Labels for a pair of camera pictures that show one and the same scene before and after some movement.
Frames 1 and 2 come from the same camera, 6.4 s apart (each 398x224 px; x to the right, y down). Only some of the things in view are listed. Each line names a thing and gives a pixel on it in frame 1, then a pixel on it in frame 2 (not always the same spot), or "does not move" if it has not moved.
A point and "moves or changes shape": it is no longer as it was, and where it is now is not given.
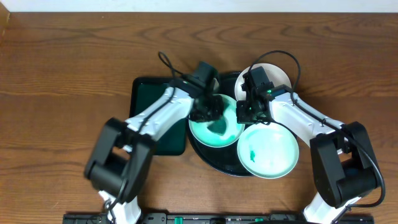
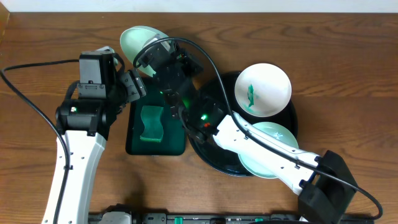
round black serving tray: [224, 159] does not move
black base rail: [217, 218] does not move
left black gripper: [207, 109] -> [133, 84]
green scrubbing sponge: [218, 126] moves or changes shape
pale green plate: [209, 138] moves or changes shape
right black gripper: [242, 117] -> [193, 64]
